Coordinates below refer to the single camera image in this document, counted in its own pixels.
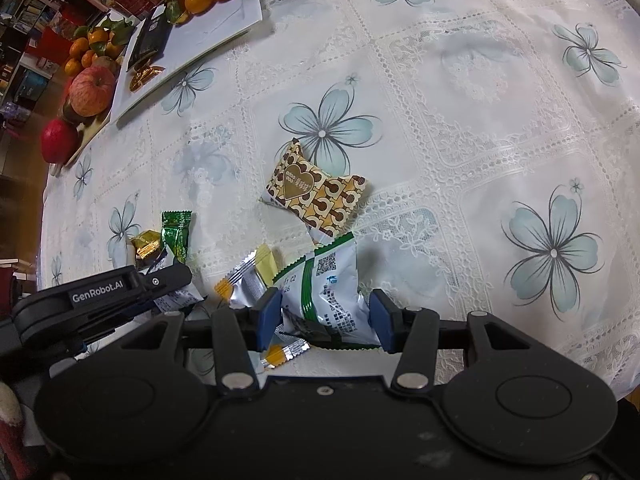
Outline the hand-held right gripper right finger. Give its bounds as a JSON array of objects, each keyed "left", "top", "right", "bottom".
[{"left": 370, "top": 289, "right": 531, "bottom": 392}]

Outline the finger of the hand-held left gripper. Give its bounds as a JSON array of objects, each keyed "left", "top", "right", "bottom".
[{"left": 145, "top": 265, "right": 202, "bottom": 311}]

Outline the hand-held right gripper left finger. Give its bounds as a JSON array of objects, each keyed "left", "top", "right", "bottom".
[{"left": 120, "top": 287, "right": 282, "bottom": 393}]

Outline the white snack bar packet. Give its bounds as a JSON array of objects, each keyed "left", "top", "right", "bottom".
[{"left": 149, "top": 252, "right": 207, "bottom": 317}]

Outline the silver yellow snack packet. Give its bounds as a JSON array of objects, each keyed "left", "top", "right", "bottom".
[{"left": 215, "top": 243, "right": 282, "bottom": 311}]

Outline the green white snack packet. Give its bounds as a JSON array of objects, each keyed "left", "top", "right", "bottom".
[{"left": 279, "top": 232, "right": 382, "bottom": 351}]

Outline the brown gold heart-print packet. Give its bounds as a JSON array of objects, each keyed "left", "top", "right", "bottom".
[{"left": 257, "top": 141, "right": 371, "bottom": 246}]

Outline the person's left forearm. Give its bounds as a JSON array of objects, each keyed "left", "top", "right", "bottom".
[{"left": 0, "top": 380, "right": 27, "bottom": 480}]

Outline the small silver orange packet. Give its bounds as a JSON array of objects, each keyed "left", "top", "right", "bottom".
[{"left": 259, "top": 337, "right": 309, "bottom": 372}]

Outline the gold foil candy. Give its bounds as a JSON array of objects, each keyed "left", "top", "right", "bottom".
[{"left": 130, "top": 230, "right": 164, "bottom": 262}]

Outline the green candy packet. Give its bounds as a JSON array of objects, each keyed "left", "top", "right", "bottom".
[{"left": 161, "top": 210, "right": 194, "bottom": 264}]

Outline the cream fruit tray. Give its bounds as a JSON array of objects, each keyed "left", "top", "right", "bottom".
[{"left": 62, "top": 10, "right": 138, "bottom": 168}]

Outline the red round fruit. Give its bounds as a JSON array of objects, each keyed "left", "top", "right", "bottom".
[{"left": 41, "top": 119, "right": 80, "bottom": 165}]

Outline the dark green fruit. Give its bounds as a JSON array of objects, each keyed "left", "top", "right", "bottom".
[{"left": 62, "top": 102, "right": 90, "bottom": 125}]

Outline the white floral lace tablecloth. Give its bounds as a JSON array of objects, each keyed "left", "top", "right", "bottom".
[{"left": 37, "top": 0, "right": 640, "bottom": 403}]

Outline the gold brown wrapped candy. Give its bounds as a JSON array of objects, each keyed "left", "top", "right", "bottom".
[{"left": 128, "top": 64, "right": 166, "bottom": 92}]

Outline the red yellow apple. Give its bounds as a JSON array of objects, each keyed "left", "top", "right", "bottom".
[{"left": 68, "top": 65, "right": 117, "bottom": 117}]

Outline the black snack packet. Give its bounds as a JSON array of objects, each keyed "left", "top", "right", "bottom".
[{"left": 126, "top": 4, "right": 174, "bottom": 72}]

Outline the pile of tangerines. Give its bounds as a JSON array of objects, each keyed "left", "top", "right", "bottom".
[{"left": 64, "top": 15, "right": 136, "bottom": 77}]

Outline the white rectangular plate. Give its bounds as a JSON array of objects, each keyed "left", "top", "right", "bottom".
[{"left": 116, "top": 0, "right": 264, "bottom": 127}]

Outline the cluttered storage shelf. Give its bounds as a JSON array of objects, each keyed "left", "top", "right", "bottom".
[{"left": 0, "top": 0, "right": 108, "bottom": 128}]

